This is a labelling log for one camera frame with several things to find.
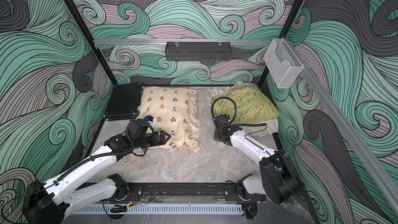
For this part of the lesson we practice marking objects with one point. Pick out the white slotted cable duct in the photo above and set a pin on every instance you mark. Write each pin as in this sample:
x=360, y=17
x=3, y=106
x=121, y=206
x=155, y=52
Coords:
x=163, y=209

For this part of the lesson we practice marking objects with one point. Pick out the black ribbed hard case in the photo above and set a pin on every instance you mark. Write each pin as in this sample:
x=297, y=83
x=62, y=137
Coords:
x=124, y=102

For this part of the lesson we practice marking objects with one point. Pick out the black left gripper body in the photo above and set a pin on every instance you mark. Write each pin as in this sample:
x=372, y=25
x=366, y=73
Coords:
x=145, y=142

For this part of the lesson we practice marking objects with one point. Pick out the aluminium wall rail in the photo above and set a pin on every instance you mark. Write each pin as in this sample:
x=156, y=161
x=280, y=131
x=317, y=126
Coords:
x=141, y=41
x=377, y=171

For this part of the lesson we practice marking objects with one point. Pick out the aluminium wall rail back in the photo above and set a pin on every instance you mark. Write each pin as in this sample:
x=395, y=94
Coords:
x=141, y=41

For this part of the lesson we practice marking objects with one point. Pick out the black perforated wall tray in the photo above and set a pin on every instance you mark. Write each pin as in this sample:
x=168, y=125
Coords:
x=207, y=52

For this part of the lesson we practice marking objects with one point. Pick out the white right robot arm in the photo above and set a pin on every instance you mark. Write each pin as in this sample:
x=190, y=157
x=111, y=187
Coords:
x=278, y=178

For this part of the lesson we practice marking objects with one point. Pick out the clear acrylic wall holder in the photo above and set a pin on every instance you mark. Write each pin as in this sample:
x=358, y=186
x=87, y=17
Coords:
x=282, y=61

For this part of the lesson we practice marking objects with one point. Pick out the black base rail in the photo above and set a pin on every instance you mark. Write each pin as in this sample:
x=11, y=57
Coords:
x=228, y=191

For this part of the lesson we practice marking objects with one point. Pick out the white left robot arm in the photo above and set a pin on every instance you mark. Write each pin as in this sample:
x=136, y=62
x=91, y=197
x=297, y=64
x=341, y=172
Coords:
x=57, y=198

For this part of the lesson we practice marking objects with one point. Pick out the green lemon print pillow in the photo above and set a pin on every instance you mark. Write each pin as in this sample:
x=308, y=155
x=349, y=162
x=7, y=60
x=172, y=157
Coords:
x=247, y=104

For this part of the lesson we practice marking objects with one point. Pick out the aluminium wall rail right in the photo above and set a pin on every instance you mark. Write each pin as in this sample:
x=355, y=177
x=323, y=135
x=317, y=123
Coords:
x=377, y=171

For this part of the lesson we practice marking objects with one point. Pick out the cream animal print pillow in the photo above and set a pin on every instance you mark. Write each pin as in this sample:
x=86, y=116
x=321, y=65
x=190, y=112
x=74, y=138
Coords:
x=174, y=110

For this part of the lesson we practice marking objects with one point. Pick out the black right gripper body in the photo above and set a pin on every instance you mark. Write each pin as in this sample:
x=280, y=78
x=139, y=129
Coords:
x=217, y=134

